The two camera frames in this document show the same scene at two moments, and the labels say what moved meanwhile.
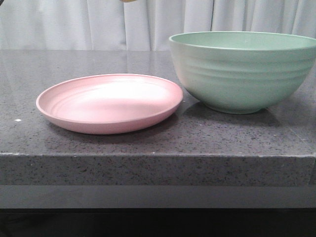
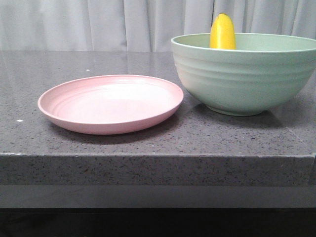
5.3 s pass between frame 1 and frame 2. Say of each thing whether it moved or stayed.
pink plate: stayed
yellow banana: moved
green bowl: stayed
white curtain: stayed
